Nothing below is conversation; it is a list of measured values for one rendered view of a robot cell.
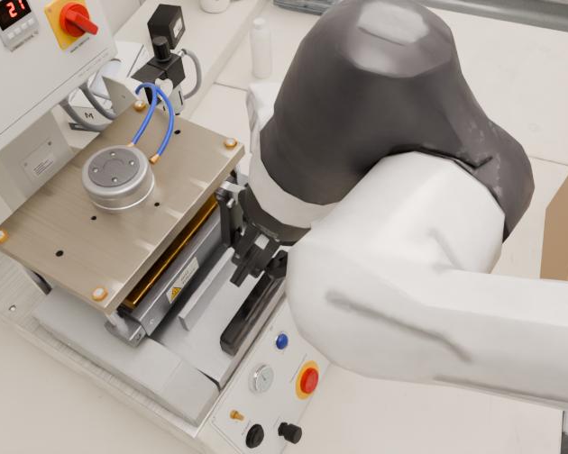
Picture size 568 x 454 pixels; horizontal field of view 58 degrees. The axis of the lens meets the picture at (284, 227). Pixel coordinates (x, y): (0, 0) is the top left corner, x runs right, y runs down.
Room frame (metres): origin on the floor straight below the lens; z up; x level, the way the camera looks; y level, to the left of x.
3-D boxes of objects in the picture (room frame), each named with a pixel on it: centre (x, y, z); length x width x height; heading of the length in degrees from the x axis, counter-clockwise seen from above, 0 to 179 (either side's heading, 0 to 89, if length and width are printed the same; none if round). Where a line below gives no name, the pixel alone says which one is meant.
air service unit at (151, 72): (0.66, 0.19, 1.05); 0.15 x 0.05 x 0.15; 148
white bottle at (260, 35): (1.08, 0.04, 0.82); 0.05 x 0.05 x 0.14
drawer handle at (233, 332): (0.31, 0.04, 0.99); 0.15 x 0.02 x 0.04; 148
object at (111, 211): (0.44, 0.21, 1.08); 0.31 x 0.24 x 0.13; 148
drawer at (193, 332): (0.38, 0.15, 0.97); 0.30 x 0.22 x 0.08; 58
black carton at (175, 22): (1.17, 0.28, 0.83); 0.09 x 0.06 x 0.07; 166
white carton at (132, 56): (0.94, 0.39, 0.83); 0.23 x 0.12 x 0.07; 170
